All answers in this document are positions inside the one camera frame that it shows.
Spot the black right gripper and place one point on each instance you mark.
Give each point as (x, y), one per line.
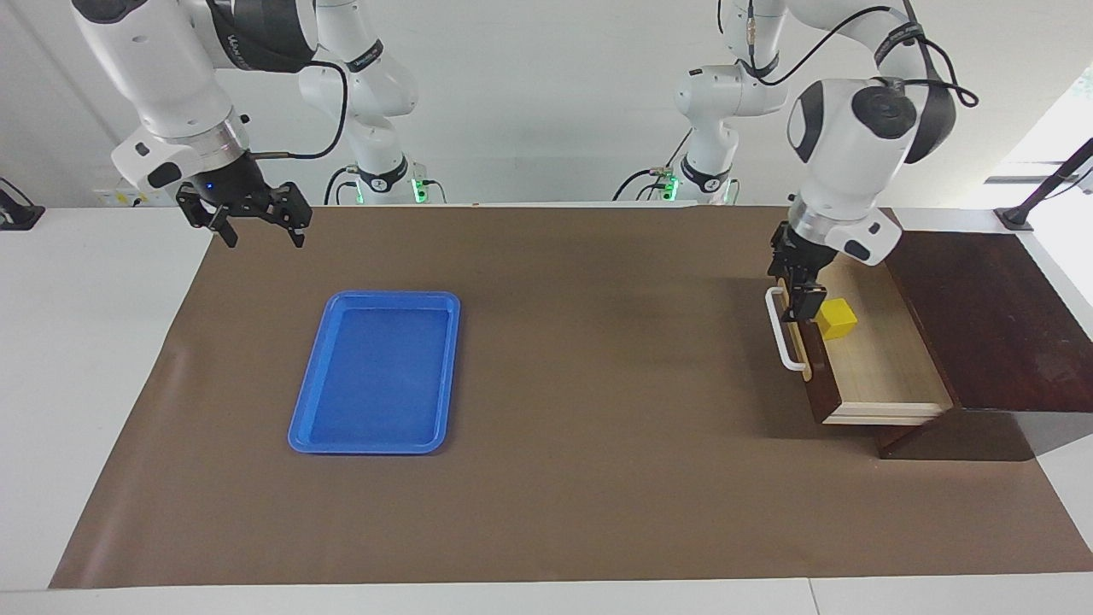
(230, 188)

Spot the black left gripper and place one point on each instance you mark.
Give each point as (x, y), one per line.
(794, 256)

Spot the yellow cube block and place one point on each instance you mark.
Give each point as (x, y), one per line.
(838, 320)

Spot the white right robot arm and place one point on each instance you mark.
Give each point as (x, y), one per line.
(171, 77)

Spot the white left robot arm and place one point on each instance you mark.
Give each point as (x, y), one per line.
(845, 145)

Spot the dark wooden drawer cabinet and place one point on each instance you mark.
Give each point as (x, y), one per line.
(999, 325)

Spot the white yellow power strip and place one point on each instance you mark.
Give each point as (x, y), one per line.
(119, 198)

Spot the blue plastic tray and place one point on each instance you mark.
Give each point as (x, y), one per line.
(376, 384)

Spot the brown table mat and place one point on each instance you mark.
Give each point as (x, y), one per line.
(598, 427)

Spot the black camera stand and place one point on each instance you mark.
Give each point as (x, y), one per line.
(1016, 218)

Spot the black clamp mount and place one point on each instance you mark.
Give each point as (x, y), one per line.
(17, 218)

